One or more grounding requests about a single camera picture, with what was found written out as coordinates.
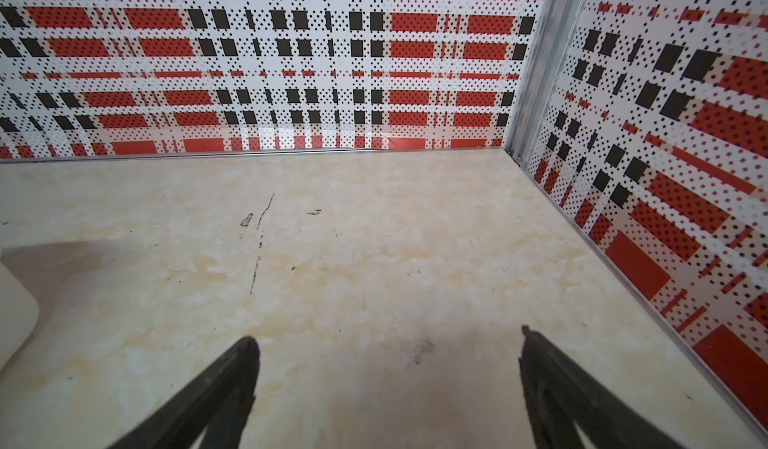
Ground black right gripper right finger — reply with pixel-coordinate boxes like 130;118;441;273
519;325;681;448

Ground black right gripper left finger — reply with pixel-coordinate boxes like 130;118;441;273
111;336;260;448

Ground white plastic bin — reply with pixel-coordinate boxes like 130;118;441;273
0;264;40;369

